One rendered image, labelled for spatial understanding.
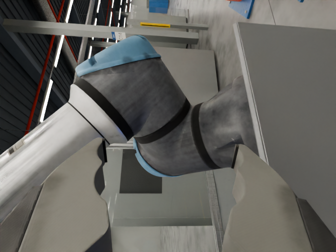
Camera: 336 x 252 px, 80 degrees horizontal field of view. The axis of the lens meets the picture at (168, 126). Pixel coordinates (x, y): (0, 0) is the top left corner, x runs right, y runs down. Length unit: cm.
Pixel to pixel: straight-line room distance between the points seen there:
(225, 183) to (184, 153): 101
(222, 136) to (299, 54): 14
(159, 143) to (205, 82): 386
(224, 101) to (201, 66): 409
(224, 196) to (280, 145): 108
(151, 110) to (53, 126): 13
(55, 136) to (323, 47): 35
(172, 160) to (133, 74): 15
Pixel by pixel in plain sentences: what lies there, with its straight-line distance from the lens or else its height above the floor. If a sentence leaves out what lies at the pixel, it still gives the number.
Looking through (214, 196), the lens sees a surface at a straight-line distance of 126.
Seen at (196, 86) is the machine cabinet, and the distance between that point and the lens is 406.
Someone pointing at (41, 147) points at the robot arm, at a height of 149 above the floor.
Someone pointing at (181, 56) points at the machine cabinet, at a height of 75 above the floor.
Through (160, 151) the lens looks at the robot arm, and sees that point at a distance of 33.
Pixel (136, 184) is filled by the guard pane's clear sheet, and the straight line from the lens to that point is 124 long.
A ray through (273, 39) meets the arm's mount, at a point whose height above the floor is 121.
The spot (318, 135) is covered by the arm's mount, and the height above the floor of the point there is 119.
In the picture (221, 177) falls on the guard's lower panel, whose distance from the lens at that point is 132.
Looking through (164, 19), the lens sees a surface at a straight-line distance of 752.
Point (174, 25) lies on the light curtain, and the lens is 553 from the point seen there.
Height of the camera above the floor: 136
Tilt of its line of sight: 5 degrees down
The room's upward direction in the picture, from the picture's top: 88 degrees counter-clockwise
